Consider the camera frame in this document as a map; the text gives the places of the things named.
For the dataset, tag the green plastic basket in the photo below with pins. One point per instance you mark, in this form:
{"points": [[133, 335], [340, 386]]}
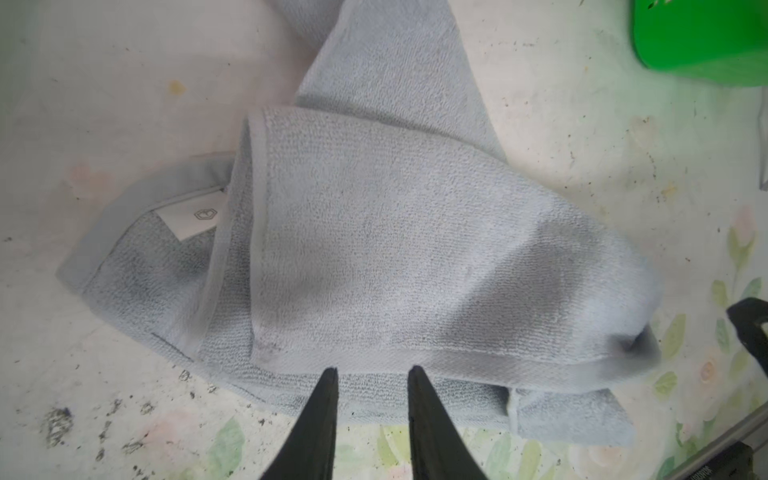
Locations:
{"points": [[722, 41]]}

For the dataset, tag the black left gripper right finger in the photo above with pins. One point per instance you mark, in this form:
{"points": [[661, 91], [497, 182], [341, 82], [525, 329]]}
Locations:
{"points": [[437, 450]]}

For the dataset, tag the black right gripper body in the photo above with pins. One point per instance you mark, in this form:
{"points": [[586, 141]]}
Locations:
{"points": [[735, 462]]}

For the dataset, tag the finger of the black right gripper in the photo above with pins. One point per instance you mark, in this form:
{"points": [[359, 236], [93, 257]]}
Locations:
{"points": [[749, 317]]}

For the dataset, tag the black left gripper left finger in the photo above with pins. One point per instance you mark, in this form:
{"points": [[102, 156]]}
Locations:
{"points": [[309, 450]]}

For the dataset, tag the light grey towel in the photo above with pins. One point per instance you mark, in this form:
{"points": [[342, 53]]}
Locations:
{"points": [[374, 225]]}

